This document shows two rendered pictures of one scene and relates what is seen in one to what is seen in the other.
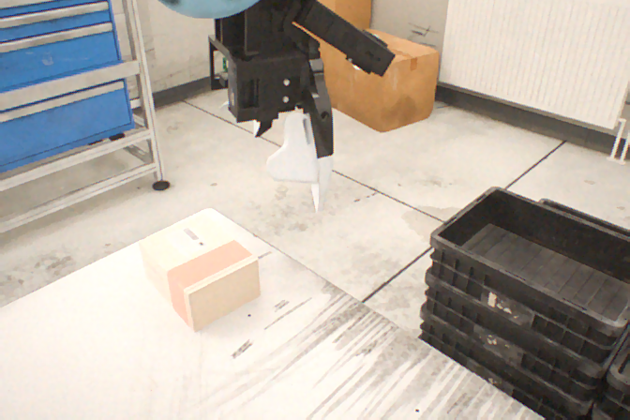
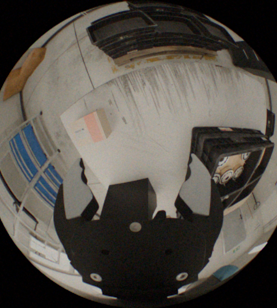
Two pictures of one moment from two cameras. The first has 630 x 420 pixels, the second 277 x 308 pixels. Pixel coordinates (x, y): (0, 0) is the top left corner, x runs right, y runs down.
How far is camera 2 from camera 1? 0.52 m
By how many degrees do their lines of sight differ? 76
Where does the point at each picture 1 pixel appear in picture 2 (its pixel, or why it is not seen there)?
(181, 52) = (16, 113)
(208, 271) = (97, 130)
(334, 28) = not seen: outside the picture
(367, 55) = not seen: outside the picture
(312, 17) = not seen: outside the picture
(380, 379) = (156, 86)
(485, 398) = (178, 67)
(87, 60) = (20, 141)
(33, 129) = (34, 147)
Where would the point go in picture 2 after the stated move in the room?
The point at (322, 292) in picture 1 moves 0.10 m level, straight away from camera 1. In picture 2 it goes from (110, 86) to (91, 80)
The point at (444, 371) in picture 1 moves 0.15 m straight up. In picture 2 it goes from (164, 68) to (173, 58)
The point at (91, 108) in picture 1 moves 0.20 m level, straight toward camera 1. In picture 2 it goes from (27, 136) to (31, 135)
